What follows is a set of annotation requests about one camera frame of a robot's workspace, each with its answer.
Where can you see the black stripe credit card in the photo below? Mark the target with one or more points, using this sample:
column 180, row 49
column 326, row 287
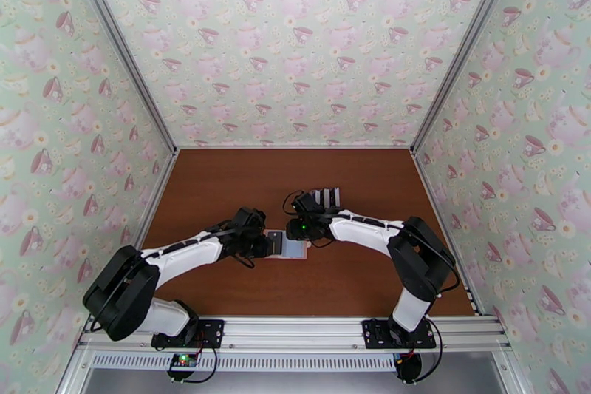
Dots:
column 276, row 242

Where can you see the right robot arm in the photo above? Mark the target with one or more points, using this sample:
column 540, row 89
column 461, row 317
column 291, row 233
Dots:
column 415, row 258

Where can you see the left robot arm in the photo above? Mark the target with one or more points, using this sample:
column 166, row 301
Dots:
column 120, row 295

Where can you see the aluminium base beam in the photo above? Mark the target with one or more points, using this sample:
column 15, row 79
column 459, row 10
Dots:
column 295, row 332

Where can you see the green circuit board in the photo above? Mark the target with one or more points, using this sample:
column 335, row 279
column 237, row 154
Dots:
column 182, row 361

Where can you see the black round controller box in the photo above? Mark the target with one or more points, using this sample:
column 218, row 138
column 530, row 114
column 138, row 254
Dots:
column 408, row 367

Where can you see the aluminium floor side rail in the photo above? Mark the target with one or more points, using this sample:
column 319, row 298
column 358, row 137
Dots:
column 429, row 185
column 161, row 185

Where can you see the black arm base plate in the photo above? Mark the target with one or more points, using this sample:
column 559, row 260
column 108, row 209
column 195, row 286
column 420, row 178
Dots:
column 212, row 332
column 374, row 335

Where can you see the aluminium front frame post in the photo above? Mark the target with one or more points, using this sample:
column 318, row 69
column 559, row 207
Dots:
column 74, row 374
column 510, row 374

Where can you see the aluminium frame corner post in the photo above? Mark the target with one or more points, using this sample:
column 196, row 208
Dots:
column 464, row 46
column 122, row 48

